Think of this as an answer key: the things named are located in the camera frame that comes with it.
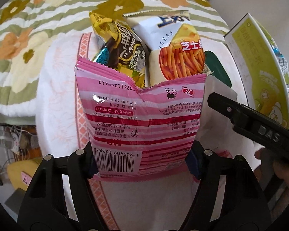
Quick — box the white cheese stick packet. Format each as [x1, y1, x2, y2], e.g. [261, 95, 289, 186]
[123, 10, 213, 86]

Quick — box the dark green flat packet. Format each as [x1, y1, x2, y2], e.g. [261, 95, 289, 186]
[203, 50, 233, 87]

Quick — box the floral striped blanket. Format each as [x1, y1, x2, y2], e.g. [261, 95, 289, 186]
[0, 0, 232, 116]

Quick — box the green cardboard box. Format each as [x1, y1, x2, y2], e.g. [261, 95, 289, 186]
[224, 13, 289, 128]

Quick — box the silver snack packet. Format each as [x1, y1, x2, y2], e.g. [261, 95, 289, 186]
[278, 55, 289, 88]

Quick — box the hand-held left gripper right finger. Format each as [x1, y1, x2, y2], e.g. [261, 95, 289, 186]
[183, 140, 272, 231]

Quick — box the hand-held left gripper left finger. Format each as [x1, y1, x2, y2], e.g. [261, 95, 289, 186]
[17, 141, 104, 231]

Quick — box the white towel with pink trim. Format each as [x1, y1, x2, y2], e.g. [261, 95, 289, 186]
[35, 32, 262, 231]

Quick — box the person's right hand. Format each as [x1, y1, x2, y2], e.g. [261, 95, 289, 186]
[254, 148, 289, 194]

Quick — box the olive green mattress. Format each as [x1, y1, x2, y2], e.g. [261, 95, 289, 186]
[0, 111, 37, 126]

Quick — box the gold snack packet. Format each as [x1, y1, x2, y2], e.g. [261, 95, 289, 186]
[89, 12, 151, 88]

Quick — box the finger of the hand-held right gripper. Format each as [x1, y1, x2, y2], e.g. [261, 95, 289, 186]
[207, 92, 250, 126]

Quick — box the pink striped snack packet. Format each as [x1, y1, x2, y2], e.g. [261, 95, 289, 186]
[74, 56, 207, 182]

